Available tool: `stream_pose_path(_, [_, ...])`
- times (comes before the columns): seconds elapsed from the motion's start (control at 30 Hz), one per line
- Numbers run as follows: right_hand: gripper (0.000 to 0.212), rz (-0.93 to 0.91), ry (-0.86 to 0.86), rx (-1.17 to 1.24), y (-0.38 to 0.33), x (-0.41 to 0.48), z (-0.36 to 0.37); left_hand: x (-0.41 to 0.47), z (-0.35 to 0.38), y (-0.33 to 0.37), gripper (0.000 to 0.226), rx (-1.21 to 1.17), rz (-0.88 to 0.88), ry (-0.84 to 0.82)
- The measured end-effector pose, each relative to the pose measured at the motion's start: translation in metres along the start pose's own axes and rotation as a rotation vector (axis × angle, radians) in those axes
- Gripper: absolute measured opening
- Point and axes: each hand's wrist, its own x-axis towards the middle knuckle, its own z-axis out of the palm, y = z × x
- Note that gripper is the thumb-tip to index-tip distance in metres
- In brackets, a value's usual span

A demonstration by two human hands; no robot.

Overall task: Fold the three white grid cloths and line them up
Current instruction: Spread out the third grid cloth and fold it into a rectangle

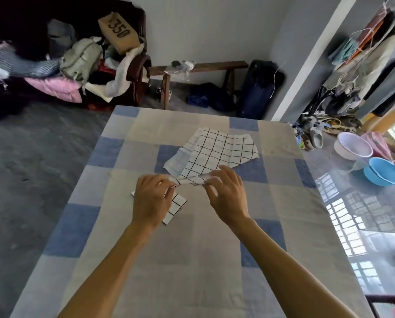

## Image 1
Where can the person's right hand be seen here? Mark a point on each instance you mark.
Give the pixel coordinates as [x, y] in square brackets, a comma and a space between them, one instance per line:
[230, 201]

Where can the person's left hand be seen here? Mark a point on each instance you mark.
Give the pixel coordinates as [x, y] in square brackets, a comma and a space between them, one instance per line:
[149, 203]

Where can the person's left thumb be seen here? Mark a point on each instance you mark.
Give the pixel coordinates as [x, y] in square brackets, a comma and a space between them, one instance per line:
[169, 192]

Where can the person's right thumb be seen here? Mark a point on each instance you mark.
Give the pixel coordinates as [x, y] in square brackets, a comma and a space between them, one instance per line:
[211, 194]

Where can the white grid-pattern cloth garment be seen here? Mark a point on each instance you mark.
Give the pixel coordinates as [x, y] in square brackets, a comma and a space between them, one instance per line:
[214, 152]

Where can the person's right forearm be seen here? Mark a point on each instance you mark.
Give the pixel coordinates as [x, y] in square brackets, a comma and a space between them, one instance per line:
[283, 271]

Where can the person's left forearm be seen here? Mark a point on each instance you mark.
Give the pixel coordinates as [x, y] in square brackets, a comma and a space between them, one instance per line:
[108, 274]

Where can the blue and beige checked tablecloth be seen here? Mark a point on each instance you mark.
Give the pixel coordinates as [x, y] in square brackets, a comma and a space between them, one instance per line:
[191, 261]

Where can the blue bag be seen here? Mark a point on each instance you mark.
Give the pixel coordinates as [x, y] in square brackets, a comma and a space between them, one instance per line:
[210, 95]

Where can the dark blue suitcase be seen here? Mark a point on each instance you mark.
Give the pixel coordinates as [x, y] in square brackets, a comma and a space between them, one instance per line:
[258, 89]

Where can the grey sandal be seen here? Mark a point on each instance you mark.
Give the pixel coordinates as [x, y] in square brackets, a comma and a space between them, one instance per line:
[316, 137]

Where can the white cloth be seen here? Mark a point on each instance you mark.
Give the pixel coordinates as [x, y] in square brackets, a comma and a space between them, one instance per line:
[121, 79]

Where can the dark wooden armchair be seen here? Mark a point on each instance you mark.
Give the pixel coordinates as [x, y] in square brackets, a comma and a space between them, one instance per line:
[136, 72]

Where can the clear plastic bag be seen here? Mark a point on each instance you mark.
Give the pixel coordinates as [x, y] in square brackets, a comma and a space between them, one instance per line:
[183, 67]

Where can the wooden bench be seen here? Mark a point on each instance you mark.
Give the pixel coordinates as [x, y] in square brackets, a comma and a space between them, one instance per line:
[214, 66]

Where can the pile of shoes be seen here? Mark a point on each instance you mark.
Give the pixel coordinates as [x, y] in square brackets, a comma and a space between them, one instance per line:
[340, 122]

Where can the white plastic basin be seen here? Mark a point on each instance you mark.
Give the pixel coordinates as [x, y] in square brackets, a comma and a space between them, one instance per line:
[351, 145]

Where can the pink quilted garment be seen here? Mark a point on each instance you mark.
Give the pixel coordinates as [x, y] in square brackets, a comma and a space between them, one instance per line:
[56, 87]

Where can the grey-green backpack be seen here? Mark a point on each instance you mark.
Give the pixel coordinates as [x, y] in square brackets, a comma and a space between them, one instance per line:
[80, 59]

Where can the brown cardboard shoe box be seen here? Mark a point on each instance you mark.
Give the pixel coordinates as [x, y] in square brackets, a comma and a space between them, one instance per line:
[118, 31]

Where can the blue plastic basin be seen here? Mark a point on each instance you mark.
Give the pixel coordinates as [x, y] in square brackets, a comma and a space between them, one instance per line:
[383, 172]

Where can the pink plastic bag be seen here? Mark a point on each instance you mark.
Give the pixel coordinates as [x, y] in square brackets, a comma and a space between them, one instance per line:
[381, 144]

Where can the grey striped garment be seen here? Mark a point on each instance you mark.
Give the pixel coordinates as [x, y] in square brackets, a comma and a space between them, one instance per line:
[22, 61]

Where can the rack of hanging clothes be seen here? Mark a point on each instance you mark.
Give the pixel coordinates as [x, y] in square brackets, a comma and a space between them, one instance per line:
[366, 62]

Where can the dark metal rail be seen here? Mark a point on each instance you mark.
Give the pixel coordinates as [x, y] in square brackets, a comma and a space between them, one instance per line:
[388, 298]

